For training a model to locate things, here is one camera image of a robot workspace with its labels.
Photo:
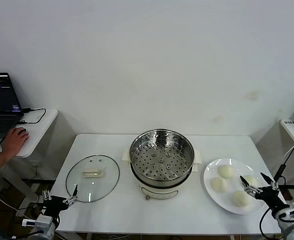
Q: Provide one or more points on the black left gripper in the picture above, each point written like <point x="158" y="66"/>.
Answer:
<point x="54" y="205"/>

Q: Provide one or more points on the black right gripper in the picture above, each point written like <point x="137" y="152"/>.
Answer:
<point x="271" y="197"/>

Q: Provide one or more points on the white steamed baozi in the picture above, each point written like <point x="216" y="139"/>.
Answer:
<point x="252" y="180"/>
<point x="241" y="199"/>
<point x="225" y="172"/>
<point x="219" y="185"/>

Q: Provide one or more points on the black computer mouse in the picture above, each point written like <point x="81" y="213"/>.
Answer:
<point x="24" y="129"/>

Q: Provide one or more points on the stainless steel steamer basket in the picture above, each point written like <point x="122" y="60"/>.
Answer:
<point x="161" y="162"/>

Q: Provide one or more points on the person bare hand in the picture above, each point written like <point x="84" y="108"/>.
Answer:
<point x="14" y="142"/>

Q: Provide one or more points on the white round plate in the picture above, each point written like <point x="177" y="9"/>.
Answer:
<point x="211" y="170"/>

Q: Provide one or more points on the white side table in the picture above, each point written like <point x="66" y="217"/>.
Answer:
<point x="37" y="130"/>

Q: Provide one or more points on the cream electric cooking pot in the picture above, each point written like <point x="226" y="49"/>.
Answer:
<point x="159" y="192"/>

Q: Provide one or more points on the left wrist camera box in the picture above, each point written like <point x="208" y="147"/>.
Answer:
<point x="44" y="221"/>

